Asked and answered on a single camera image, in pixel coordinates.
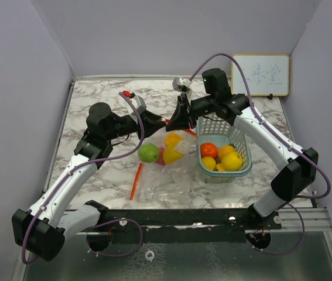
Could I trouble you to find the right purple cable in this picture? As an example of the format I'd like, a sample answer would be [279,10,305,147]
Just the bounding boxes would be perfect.
[187,53,332,255]

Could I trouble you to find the clear zip top bag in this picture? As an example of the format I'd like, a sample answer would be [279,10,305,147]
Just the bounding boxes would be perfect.
[129,116,198,203]

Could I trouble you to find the orange fruit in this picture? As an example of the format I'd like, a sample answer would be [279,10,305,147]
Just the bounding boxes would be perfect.
[217,145,235,160]

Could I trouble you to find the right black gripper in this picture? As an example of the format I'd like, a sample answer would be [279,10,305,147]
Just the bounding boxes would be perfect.
[165,93,217,132]

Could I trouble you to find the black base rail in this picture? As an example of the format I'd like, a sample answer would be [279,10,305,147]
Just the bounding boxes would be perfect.
[88,208,282,244]

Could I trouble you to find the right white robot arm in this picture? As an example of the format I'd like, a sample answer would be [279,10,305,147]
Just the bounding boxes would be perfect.
[166,68,319,229]

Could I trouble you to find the pink fruit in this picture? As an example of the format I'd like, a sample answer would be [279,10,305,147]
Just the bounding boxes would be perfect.
[155,147,165,166]

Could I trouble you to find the purple cable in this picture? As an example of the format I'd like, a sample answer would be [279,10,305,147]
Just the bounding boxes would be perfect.
[21,90,146,265]
[187,53,332,255]

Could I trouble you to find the orange tangerine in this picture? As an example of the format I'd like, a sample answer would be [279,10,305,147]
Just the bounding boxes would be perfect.
[200,142,218,159]

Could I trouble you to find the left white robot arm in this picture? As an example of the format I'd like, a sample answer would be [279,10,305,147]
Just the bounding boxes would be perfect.
[12,102,166,265]

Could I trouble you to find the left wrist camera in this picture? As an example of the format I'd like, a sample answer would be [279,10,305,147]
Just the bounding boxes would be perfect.
[126,95,146,122]

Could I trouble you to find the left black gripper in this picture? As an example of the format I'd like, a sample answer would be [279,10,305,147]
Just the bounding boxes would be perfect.
[105,108,166,141]

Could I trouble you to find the green apple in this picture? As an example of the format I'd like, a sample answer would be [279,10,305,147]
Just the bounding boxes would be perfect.
[138,143,160,163]

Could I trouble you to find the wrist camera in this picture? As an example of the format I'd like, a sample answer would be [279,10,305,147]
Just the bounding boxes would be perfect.
[126,95,146,122]
[172,77,192,94]

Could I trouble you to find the small whiteboard with writing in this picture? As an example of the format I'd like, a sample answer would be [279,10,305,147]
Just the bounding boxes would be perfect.
[231,54,290,97]

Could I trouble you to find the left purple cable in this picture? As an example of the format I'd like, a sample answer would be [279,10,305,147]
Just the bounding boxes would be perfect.
[21,90,146,265]

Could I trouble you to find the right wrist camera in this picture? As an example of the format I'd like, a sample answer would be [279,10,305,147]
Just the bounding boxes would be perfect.
[172,77,192,94]

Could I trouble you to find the light blue plastic basket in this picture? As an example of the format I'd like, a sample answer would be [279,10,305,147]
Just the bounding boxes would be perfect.
[196,114,252,183]

